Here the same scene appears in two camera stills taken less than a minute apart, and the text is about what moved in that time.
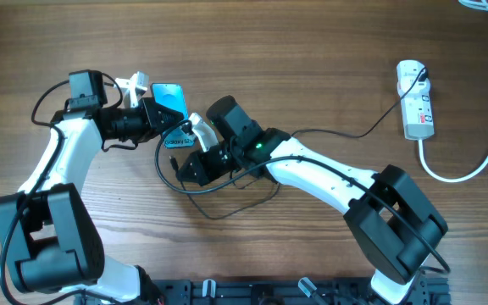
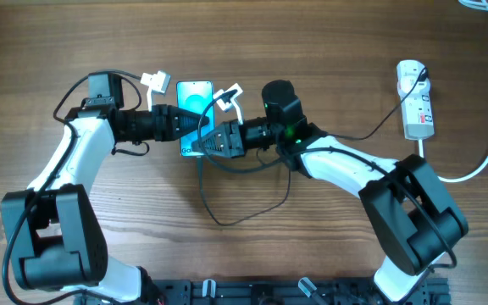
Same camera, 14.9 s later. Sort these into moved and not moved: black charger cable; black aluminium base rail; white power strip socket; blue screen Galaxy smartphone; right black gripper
Moved: right black gripper; black charger cable; blue screen Galaxy smartphone
Not moved: white power strip socket; black aluminium base rail
